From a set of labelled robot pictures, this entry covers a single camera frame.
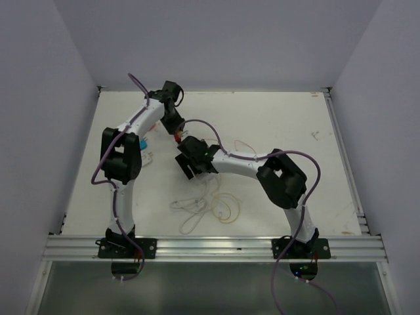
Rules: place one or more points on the aluminium front rail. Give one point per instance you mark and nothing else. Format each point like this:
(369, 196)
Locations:
(359, 249)

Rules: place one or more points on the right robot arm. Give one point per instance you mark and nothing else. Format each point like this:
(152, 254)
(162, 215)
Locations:
(281, 179)

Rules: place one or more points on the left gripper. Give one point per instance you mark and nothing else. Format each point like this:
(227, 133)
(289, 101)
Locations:
(172, 127)

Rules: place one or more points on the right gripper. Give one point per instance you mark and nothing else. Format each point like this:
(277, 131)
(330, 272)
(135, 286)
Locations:
(183, 162)

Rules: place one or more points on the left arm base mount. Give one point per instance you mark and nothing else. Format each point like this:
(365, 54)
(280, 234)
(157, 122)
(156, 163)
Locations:
(108, 250)

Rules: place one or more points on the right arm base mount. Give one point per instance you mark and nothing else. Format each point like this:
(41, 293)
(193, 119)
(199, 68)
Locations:
(316, 248)

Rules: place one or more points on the blue plug adapter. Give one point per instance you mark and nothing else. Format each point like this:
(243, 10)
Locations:
(143, 144)

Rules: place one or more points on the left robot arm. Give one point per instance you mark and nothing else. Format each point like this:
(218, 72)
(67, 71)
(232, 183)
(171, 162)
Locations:
(121, 160)

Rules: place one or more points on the white plug adapter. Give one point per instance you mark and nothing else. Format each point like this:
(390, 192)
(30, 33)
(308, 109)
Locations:
(147, 158)

